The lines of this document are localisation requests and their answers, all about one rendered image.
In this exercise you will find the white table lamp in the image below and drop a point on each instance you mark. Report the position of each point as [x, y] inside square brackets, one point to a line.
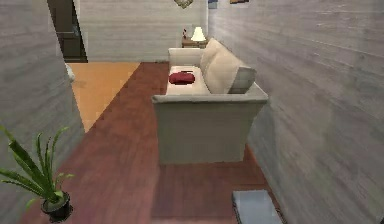
[198, 34]

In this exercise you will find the orange framed picture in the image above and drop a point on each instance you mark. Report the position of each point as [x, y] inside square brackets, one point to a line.
[238, 1]

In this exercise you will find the green house plant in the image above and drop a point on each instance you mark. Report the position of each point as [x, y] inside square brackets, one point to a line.
[40, 176]

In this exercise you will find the grey blue flat box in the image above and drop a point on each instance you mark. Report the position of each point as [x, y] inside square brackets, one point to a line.
[255, 207]

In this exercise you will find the red cushion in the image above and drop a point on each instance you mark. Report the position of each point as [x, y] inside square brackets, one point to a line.
[181, 78]

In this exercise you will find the blue framed picture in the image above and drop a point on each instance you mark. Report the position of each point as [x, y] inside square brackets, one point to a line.
[212, 3]

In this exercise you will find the dark room door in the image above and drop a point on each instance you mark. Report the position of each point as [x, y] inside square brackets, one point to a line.
[68, 33]

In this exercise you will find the gold wall ornament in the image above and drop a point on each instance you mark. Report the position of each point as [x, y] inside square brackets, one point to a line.
[183, 2]

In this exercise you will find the brown side table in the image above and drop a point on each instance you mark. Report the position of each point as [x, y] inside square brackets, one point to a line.
[187, 43]

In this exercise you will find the beige sofa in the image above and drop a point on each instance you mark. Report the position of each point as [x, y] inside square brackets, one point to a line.
[203, 130]

